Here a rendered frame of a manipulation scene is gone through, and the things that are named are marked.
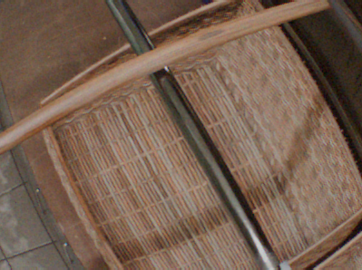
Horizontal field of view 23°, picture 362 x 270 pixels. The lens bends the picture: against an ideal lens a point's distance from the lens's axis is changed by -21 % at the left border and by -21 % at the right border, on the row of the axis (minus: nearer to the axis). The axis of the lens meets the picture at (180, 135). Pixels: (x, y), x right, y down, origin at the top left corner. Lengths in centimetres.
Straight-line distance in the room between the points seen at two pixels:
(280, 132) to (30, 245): 90
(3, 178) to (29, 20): 62
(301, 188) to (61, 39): 64
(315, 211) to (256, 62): 33
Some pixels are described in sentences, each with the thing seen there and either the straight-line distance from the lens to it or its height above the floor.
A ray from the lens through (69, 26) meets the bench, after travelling 222.
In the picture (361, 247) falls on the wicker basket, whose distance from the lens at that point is 180.
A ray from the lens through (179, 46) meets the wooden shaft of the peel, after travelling 143.
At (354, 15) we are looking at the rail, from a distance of 123.
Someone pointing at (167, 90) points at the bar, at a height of 117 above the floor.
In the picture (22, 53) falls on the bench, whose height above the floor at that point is 58.
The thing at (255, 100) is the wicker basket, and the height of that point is 64.
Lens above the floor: 242
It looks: 63 degrees down
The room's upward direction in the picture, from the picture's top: 2 degrees clockwise
